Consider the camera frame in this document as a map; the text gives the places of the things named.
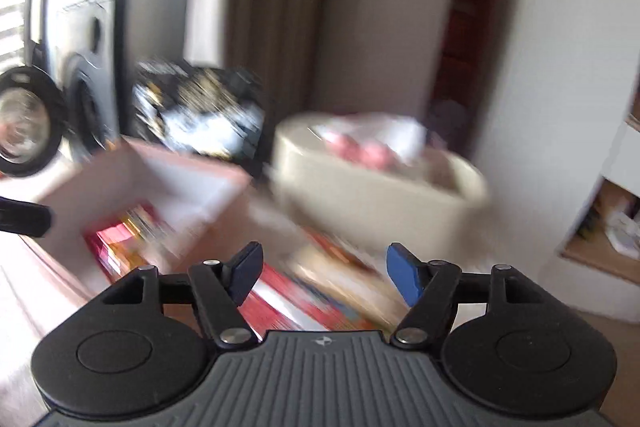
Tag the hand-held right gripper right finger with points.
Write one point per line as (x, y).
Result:
(404, 277)

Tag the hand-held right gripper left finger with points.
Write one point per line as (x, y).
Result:
(244, 277)

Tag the grey washing machine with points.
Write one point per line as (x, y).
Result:
(90, 72)

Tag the white wooden cabinet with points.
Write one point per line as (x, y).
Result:
(600, 252)

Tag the cream tissue box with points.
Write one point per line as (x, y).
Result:
(370, 212)

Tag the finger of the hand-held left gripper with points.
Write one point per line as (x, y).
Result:
(25, 217)

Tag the pink cardboard box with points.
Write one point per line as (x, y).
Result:
(200, 187)

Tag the pink bow ornament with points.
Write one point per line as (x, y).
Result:
(365, 149)

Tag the brown curtain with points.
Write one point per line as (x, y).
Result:
(280, 7)

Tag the black snack bag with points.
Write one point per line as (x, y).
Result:
(200, 112)

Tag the red snack packet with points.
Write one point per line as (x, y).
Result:
(125, 237)
(285, 302)

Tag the dark red wall panel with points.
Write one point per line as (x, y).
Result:
(470, 7)

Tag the orange snack packet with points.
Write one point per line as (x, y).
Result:
(340, 252)

